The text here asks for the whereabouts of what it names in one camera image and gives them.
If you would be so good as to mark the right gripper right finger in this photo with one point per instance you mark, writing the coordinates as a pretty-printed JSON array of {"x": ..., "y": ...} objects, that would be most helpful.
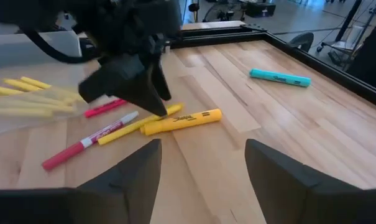
[{"x": 284, "y": 193}]

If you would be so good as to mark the pink dry-erase marker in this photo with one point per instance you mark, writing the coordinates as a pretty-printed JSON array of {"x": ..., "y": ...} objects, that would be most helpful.
[{"x": 82, "y": 144}]

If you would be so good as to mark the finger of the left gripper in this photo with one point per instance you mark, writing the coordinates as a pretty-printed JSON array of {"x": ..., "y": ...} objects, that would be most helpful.
[
  {"x": 163, "y": 84},
  {"x": 125, "y": 82}
]

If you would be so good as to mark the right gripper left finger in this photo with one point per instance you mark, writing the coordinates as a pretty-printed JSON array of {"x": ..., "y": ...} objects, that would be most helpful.
[{"x": 128, "y": 193}]

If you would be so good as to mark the teal highlighter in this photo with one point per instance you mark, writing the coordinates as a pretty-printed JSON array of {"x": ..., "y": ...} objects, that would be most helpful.
[{"x": 279, "y": 77}]

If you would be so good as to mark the orange-yellow chunky highlighter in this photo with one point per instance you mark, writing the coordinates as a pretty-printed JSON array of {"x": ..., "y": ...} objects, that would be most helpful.
[{"x": 181, "y": 122}]

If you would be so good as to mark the clear plastic bin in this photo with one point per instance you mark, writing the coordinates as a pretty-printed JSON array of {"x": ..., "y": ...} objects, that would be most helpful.
[{"x": 20, "y": 124}]

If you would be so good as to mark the slim pink highlighter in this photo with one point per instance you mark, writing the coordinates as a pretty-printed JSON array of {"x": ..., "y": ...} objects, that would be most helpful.
[{"x": 105, "y": 108}]

